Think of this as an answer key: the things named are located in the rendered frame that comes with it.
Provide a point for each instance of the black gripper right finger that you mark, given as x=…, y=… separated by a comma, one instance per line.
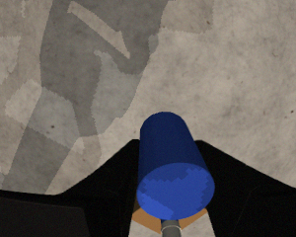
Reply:
x=246, y=202

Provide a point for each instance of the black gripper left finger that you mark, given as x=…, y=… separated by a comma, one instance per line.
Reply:
x=101, y=205

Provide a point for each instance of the blue cylinder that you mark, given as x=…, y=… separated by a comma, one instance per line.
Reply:
x=172, y=180

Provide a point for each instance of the grey marker with black tip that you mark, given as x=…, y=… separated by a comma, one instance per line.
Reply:
x=170, y=228

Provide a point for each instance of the tan wooden block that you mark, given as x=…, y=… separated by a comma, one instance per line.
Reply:
x=154, y=223

